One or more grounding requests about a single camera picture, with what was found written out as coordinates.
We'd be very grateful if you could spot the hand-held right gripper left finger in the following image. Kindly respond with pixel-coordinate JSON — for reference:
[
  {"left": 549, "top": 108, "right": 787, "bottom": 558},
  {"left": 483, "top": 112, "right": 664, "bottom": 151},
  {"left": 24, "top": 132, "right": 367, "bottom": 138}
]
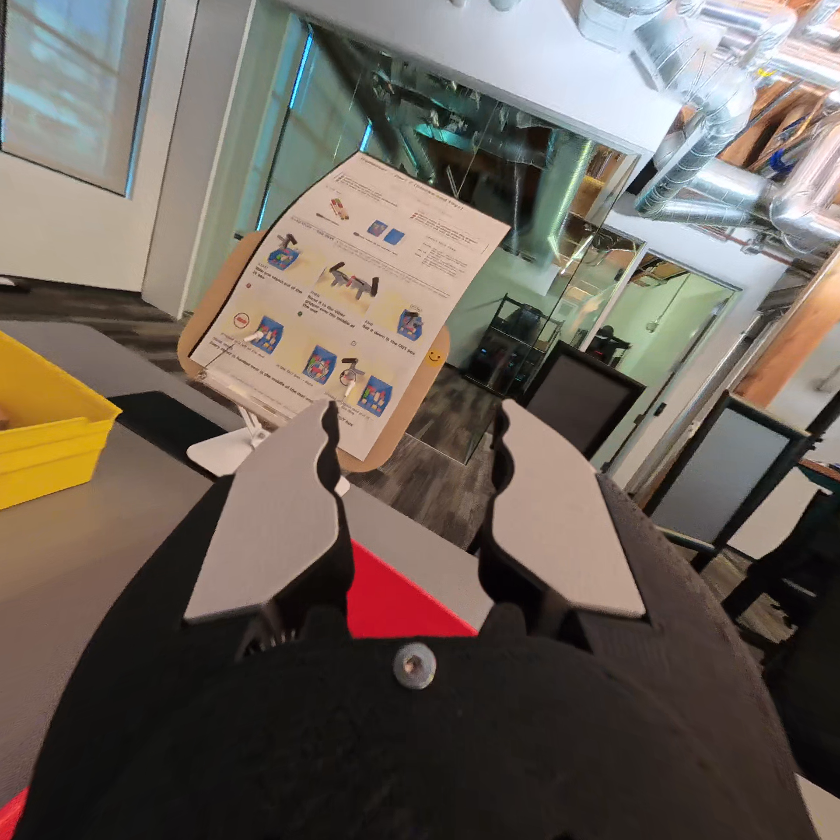
[{"left": 184, "top": 398, "right": 353, "bottom": 643}]

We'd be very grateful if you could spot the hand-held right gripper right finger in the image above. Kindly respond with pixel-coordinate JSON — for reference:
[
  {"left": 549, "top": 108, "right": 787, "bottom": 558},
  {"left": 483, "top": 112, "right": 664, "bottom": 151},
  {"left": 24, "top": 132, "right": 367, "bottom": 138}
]
[{"left": 476, "top": 398, "right": 647, "bottom": 643}]

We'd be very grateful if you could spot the red plastic bin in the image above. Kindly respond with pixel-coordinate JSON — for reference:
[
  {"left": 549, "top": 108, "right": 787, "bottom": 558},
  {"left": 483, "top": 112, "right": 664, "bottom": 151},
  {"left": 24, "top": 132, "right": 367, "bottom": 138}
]
[{"left": 0, "top": 538, "right": 479, "bottom": 840}]

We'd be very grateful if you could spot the yellow plastic bin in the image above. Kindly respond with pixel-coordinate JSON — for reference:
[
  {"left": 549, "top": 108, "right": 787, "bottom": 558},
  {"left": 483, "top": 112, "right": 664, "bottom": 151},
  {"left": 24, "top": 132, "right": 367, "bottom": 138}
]
[{"left": 0, "top": 330, "right": 123, "bottom": 511}]

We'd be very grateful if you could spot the grey partition panel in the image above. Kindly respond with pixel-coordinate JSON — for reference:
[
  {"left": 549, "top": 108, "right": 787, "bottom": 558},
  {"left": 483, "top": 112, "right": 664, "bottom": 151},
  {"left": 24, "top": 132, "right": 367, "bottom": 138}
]
[{"left": 643, "top": 390, "right": 818, "bottom": 572}]

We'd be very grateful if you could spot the dark chair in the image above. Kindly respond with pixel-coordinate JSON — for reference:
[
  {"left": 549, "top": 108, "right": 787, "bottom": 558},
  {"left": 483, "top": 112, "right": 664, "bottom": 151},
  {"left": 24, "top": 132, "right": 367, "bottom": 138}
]
[{"left": 722, "top": 512, "right": 840, "bottom": 775}]

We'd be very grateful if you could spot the instruction sheet stand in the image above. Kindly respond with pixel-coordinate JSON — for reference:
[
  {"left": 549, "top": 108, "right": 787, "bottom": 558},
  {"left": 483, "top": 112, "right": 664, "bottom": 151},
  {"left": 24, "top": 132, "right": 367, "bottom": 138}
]
[{"left": 177, "top": 150, "right": 513, "bottom": 496}]

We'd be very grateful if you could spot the frosted window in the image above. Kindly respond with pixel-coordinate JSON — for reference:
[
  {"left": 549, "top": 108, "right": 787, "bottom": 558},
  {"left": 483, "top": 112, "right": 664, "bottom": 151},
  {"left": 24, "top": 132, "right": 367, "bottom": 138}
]
[{"left": 0, "top": 0, "right": 165, "bottom": 198}]

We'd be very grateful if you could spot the black wire shelf rack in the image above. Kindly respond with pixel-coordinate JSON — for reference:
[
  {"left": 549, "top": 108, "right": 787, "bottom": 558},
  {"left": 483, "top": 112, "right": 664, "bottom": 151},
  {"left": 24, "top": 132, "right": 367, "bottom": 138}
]
[{"left": 465, "top": 294, "right": 564, "bottom": 396}]

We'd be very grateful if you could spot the silver ventilation duct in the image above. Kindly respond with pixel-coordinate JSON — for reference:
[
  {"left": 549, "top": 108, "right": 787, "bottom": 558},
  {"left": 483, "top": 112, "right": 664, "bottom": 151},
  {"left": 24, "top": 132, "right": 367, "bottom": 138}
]
[{"left": 577, "top": 0, "right": 840, "bottom": 245}]

